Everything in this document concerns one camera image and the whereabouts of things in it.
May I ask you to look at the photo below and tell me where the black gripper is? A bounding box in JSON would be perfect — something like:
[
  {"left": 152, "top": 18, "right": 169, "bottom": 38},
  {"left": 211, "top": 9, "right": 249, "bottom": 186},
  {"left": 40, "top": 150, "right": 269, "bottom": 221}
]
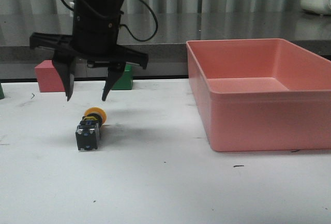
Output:
[{"left": 29, "top": 0, "right": 148, "bottom": 101}]

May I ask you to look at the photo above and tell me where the yellow push button switch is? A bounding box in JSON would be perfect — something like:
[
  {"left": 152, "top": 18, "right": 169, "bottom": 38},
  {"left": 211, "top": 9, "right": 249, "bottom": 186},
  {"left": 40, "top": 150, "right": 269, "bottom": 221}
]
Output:
[{"left": 75, "top": 107, "right": 107, "bottom": 151}]

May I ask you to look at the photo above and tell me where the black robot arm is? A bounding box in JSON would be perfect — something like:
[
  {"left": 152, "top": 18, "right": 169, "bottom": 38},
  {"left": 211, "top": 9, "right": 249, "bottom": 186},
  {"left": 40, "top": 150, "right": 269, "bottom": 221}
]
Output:
[{"left": 29, "top": 0, "right": 148, "bottom": 100}]

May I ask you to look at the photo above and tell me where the green cube block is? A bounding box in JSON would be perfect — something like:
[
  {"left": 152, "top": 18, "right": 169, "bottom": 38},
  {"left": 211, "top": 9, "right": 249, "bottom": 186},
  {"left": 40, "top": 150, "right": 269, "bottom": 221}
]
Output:
[{"left": 111, "top": 65, "right": 133, "bottom": 91}]

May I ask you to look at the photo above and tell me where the pink cube block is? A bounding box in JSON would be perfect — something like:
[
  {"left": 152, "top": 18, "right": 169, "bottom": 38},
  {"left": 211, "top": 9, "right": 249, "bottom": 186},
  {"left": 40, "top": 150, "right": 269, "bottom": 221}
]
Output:
[{"left": 35, "top": 60, "right": 65, "bottom": 93}]

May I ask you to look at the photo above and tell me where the grey stone counter shelf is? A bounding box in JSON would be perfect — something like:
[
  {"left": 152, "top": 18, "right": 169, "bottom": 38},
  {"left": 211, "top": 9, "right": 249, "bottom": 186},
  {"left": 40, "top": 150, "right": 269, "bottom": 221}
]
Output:
[{"left": 1, "top": 12, "right": 330, "bottom": 82}]

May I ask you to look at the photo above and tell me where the dark green block at edge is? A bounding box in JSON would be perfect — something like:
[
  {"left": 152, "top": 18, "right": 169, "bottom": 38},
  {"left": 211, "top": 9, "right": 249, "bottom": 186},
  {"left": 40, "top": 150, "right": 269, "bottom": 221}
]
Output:
[{"left": 0, "top": 84, "right": 5, "bottom": 100}]

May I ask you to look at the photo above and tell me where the pink plastic bin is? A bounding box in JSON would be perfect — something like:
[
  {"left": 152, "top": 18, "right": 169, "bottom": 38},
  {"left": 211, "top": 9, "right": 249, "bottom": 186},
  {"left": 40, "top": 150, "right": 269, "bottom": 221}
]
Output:
[{"left": 186, "top": 38, "right": 330, "bottom": 152}]

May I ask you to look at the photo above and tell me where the white appliance in background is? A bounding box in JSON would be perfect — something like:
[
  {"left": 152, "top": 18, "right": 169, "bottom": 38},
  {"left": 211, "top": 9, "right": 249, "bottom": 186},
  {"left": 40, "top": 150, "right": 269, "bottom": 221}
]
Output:
[{"left": 300, "top": 0, "right": 330, "bottom": 15}]

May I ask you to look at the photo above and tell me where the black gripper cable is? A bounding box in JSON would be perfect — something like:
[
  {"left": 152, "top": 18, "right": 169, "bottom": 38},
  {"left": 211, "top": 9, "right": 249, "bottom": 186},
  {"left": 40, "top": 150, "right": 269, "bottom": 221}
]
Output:
[{"left": 58, "top": 0, "right": 159, "bottom": 42}]

